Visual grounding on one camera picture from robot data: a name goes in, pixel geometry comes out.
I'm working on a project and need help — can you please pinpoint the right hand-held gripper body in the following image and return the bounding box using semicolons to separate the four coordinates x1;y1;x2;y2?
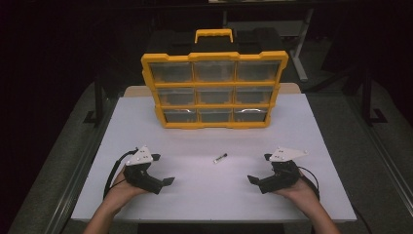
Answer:
259;146;309;195

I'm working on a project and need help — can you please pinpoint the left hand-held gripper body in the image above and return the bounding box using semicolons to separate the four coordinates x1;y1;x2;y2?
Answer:
122;144;164;195

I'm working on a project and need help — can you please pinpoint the small black silver cylinder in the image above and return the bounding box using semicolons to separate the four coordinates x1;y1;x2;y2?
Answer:
212;152;229;165

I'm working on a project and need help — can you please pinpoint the clear plastic drawer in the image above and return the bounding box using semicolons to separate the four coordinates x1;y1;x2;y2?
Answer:
163;108;198;124

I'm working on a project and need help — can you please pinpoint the yellow black organizer case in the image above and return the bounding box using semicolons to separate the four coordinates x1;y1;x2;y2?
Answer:
140;27;290;130

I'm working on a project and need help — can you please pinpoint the person's left hand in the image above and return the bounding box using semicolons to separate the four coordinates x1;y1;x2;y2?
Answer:
108;167;149;209

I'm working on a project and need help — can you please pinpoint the person's right hand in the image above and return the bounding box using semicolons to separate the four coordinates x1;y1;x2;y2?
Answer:
274;174;320;213

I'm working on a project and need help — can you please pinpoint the black metal stand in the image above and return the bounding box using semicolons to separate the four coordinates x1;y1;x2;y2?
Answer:
360;67;389;127
83;72;105;128

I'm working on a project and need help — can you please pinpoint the set of clear drawers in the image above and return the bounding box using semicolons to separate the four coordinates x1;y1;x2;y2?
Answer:
149;60;282;124

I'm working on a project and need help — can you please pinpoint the right hand-held gripper black cable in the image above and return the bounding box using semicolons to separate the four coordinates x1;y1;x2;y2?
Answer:
298;166;321;201

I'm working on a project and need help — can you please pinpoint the white metal desk frame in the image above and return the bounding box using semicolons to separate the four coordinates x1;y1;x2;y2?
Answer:
223;9;316;83

